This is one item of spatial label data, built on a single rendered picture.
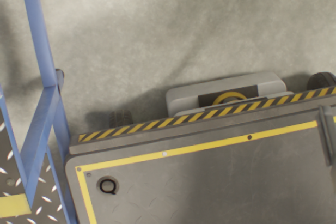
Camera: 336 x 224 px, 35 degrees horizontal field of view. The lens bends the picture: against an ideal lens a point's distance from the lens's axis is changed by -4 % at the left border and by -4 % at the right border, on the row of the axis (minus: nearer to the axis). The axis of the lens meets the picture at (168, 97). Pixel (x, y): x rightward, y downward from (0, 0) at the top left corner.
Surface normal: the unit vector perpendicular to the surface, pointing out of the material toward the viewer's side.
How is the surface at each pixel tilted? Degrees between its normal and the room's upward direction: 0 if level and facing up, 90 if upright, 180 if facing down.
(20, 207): 0
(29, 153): 90
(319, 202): 0
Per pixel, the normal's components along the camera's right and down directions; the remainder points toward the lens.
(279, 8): 0.10, 0.33
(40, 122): -0.16, -0.93
